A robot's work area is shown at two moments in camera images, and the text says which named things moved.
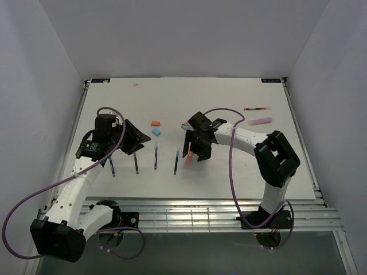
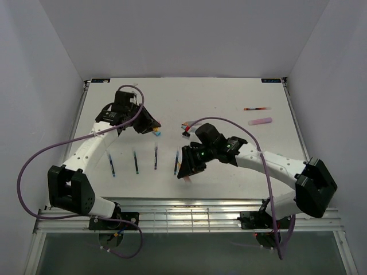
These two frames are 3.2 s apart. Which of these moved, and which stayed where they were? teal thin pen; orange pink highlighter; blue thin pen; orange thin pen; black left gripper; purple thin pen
Moved: black left gripper; orange pink highlighter
Stayed: orange thin pen; purple thin pen; blue thin pen; teal thin pen
